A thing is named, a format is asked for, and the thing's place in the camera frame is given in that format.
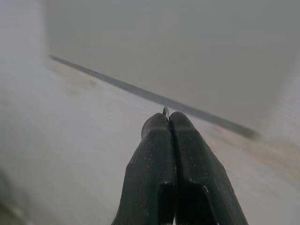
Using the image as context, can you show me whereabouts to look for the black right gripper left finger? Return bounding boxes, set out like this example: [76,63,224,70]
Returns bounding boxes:
[111,112,177,225]

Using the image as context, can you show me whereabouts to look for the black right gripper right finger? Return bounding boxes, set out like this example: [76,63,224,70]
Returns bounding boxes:
[169,111,249,225]

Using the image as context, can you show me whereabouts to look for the grey wall board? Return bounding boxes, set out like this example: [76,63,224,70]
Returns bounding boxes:
[44,0,296,140]

